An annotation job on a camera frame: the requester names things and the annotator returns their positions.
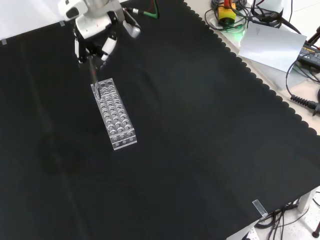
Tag black cable with ribbed sleeve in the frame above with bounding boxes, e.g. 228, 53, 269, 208
285, 56, 320, 116

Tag black cable loops by button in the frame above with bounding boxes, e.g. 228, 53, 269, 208
204, 0, 253, 32

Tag clear glass test tube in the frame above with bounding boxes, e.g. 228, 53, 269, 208
87, 56, 101, 99

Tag green cable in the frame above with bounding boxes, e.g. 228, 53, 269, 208
143, 0, 161, 20

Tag black cable bundle under table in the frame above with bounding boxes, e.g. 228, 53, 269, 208
253, 201, 305, 240

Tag black tripod leg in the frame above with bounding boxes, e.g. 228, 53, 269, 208
306, 24, 320, 46

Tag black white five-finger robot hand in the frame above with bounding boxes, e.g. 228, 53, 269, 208
73, 9, 142, 72

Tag yellow stop button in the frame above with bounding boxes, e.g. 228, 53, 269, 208
216, 4, 237, 26

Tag black bench cloth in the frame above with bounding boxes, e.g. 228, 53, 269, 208
0, 0, 320, 240

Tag pale board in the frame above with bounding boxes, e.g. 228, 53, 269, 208
237, 21, 308, 74

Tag black power adapter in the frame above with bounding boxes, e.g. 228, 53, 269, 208
296, 41, 320, 69

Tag clear plastic test tube rack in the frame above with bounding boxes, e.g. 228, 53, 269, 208
90, 78, 138, 151

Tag black cable with metal connector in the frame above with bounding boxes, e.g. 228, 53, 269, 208
123, 7, 146, 15

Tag white table leg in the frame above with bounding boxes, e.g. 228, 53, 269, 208
298, 191, 317, 214

